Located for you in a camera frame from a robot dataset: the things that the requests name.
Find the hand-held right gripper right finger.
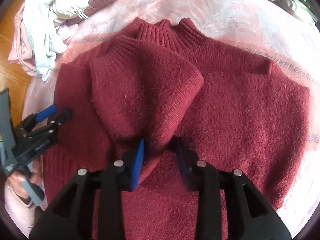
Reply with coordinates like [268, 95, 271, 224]
[174, 136, 292, 240]

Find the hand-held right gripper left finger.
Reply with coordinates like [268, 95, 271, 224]
[29, 138, 145, 240]

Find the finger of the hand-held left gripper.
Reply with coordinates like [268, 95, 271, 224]
[24, 107, 74, 142]
[17, 105, 57, 132]

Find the dark red knit sweater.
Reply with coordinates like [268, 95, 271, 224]
[41, 17, 312, 240]

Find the person's left hand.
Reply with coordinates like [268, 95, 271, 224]
[6, 152, 44, 202]

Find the pale pink garment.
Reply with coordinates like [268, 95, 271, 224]
[7, 4, 42, 77]

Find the white cloth pile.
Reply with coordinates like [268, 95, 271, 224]
[22, 0, 91, 82]

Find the pink fleece blanket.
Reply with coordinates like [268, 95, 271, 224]
[4, 0, 320, 240]

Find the grey cloth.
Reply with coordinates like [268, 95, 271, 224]
[259, 0, 314, 24]

